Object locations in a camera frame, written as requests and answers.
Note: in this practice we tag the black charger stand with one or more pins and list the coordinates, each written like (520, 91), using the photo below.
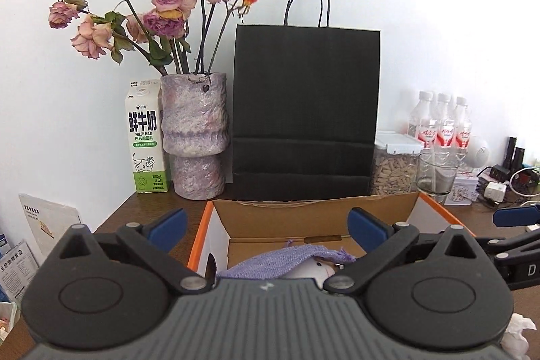
(513, 161)

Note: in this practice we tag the white power adapter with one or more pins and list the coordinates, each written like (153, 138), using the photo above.
(495, 191)

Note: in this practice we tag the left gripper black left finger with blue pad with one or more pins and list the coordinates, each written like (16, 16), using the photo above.
(148, 246)

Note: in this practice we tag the water bottle red label right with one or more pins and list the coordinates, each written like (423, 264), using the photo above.
(462, 128)

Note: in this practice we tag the dried pink rose bouquet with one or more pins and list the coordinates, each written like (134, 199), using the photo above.
(171, 33)

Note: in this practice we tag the orange cardboard box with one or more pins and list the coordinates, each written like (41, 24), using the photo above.
(232, 231)

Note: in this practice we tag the black paper shopping bag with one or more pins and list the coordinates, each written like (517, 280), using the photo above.
(304, 110)

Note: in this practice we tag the purple textured vase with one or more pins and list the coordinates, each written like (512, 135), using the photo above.
(195, 128)

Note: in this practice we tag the water bottle red label left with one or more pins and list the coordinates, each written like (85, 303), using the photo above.
(422, 125)

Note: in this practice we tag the clear glass cup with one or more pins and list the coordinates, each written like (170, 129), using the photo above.
(435, 174)

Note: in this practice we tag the white card leaflet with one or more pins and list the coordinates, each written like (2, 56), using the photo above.
(47, 221)

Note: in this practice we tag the small floral tin box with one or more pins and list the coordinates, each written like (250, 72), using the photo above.
(464, 189)

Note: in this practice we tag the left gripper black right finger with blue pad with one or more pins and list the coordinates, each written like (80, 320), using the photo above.
(385, 247)

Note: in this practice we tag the purple knitted pouch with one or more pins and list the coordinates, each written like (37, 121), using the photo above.
(278, 263)

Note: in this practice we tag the crumpled white tissue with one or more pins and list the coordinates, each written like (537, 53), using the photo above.
(513, 342)

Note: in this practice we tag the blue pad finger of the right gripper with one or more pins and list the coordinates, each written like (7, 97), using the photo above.
(526, 215)

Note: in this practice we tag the water bottle red label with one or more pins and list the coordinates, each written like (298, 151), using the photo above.
(462, 128)
(422, 125)
(445, 122)

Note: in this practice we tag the white green milk carton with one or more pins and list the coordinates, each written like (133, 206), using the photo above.
(145, 137)

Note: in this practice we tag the clear jar of seeds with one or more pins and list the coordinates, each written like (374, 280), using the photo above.
(394, 163)

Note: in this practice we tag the water bottle red label middle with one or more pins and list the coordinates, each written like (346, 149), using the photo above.
(445, 122)

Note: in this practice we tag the white round speaker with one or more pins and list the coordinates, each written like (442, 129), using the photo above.
(478, 152)

